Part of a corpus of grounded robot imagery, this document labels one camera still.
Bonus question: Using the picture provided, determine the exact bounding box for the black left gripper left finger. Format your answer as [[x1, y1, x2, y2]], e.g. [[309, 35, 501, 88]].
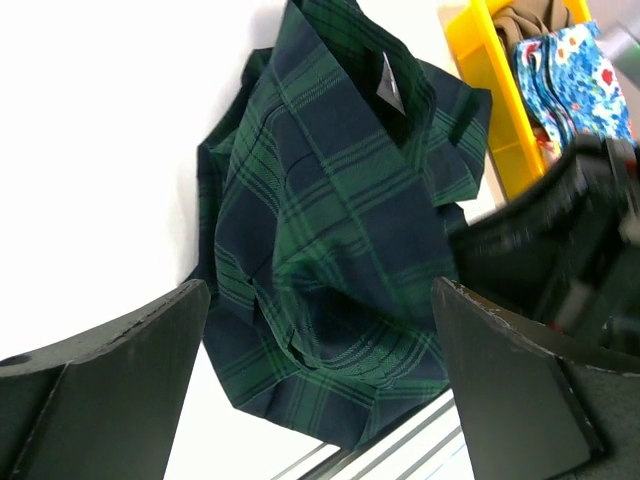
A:
[[1, 280, 210, 480]]

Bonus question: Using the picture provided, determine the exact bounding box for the green navy plaid skirt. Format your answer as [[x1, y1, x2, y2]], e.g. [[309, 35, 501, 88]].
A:
[[194, 1, 492, 449]]

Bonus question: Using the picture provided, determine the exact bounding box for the blue floral cloth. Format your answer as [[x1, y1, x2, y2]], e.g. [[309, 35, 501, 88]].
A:
[[512, 21, 636, 161]]

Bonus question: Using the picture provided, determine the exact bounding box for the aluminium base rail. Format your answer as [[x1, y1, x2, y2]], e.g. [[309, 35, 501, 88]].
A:
[[272, 389, 474, 480]]

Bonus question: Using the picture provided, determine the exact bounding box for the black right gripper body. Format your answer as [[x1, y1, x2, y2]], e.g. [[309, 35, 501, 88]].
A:
[[449, 135, 639, 350]]

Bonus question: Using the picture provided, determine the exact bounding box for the brown cloth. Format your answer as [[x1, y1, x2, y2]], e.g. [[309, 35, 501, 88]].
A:
[[492, 0, 574, 56]]

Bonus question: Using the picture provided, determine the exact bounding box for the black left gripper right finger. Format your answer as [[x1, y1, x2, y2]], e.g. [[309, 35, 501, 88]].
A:
[[432, 278, 639, 480]]

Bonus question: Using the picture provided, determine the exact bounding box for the yellow plastic bin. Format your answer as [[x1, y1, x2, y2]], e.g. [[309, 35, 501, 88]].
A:
[[445, 1, 591, 200]]

